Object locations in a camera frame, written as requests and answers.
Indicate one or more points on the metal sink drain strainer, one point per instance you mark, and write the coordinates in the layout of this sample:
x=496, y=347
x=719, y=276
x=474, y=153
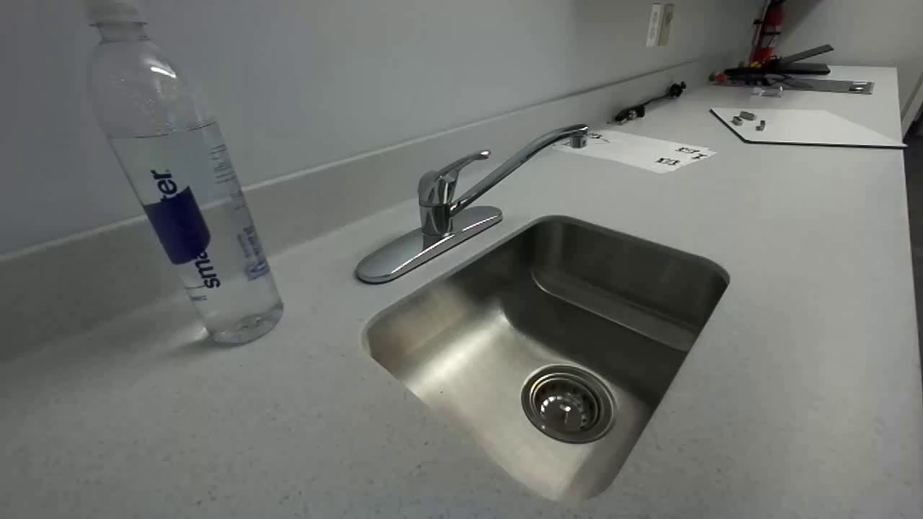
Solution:
x=568, y=406

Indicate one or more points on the chrome sink faucet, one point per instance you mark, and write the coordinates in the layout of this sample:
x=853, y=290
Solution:
x=435, y=191

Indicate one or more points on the grey metal ruler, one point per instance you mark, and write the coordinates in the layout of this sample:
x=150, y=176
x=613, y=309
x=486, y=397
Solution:
x=825, y=84

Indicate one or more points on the white paper with printed markers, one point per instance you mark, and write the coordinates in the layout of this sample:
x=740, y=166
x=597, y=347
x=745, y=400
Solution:
x=637, y=148

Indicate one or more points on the small dark screws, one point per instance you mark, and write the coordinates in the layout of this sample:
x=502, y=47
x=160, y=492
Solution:
x=745, y=120

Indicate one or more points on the red clamp tool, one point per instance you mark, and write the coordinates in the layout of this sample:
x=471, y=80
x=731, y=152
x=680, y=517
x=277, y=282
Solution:
x=768, y=32

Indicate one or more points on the white wall outlet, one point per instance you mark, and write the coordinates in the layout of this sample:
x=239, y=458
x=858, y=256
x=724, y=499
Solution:
x=657, y=25

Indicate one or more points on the clear plastic water bottle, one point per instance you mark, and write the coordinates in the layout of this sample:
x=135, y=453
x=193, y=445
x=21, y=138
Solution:
x=183, y=175

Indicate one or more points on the stainless steel sink basin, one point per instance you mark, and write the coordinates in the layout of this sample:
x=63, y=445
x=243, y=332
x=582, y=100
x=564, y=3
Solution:
x=463, y=357

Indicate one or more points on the white flat board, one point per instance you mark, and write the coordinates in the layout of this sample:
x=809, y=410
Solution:
x=816, y=132

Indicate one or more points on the black rod tool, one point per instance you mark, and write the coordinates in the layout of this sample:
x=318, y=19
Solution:
x=649, y=102

